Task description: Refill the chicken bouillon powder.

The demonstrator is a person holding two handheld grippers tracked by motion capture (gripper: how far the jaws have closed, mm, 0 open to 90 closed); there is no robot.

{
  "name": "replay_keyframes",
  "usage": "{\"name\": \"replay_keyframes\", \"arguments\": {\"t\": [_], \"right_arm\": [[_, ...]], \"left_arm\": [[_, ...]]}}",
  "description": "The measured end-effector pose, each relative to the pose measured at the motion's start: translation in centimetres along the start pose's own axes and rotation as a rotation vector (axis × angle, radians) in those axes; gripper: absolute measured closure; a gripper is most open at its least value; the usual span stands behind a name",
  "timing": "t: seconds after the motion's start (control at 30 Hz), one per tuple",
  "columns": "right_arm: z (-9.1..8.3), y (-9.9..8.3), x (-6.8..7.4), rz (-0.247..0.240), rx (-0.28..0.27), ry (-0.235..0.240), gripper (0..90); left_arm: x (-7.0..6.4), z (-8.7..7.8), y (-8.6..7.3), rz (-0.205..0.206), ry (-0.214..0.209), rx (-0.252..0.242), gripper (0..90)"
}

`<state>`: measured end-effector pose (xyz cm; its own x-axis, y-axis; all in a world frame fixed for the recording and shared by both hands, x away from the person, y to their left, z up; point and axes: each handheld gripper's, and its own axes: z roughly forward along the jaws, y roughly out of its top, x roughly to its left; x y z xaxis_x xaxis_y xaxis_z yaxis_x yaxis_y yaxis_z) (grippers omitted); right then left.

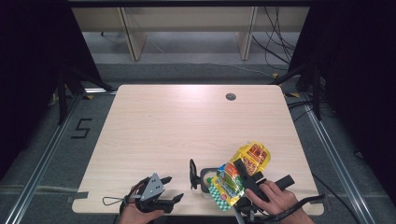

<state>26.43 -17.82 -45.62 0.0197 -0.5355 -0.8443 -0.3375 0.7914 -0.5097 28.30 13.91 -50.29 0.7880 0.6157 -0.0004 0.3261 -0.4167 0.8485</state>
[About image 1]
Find person's right hand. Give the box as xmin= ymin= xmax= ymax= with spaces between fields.
xmin=245 ymin=180 xmax=302 ymax=217

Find black floor cables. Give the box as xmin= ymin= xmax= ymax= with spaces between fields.
xmin=288 ymin=99 xmax=314 ymax=123

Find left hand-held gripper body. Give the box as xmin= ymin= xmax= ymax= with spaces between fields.
xmin=134 ymin=173 xmax=176 ymax=215

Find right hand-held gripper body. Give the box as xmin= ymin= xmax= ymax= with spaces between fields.
xmin=242 ymin=171 xmax=295 ymax=191

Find yellow printed snack bag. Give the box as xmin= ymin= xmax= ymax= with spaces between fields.
xmin=207 ymin=140 xmax=272 ymax=212

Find light wooden shelf unit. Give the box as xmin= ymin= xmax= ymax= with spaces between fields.
xmin=71 ymin=6 xmax=311 ymax=62

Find thin black cable loop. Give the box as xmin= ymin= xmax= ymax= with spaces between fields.
xmin=102 ymin=195 xmax=129 ymax=207

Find person's left hand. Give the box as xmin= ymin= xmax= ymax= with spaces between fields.
xmin=119 ymin=203 xmax=165 ymax=224

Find long black floor cable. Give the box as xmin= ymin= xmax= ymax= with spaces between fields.
xmin=311 ymin=172 xmax=363 ymax=224

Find metal floor rail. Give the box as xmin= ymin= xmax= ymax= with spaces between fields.
xmin=4 ymin=92 xmax=82 ymax=224
xmin=300 ymin=92 xmax=367 ymax=224

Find black hanging cable bundle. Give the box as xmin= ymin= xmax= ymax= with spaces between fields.
xmin=251 ymin=6 xmax=297 ymax=66

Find thin white floor cable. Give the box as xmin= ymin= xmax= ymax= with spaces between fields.
xmin=148 ymin=40 xmax=275 ymax=78

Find black curtain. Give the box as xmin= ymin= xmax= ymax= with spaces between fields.
xmin=0 ymin=0 xmax=104 ymax=181
xmin=288 ymin=0 xmax=396 ymax=200

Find short silver metal bar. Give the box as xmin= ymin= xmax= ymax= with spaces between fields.
xmin=83 ymin=88 xmax=118 ymax=95

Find black metal stand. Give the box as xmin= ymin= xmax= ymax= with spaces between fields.
xmin=270 ymin=62 xmax=323 ymax=121
xmin=56 ymin=64 xmax=117 ymax=125

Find black wrist strap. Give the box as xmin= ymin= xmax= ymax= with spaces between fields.
xmin=258 ymin=194 xmax=326 ymax=223

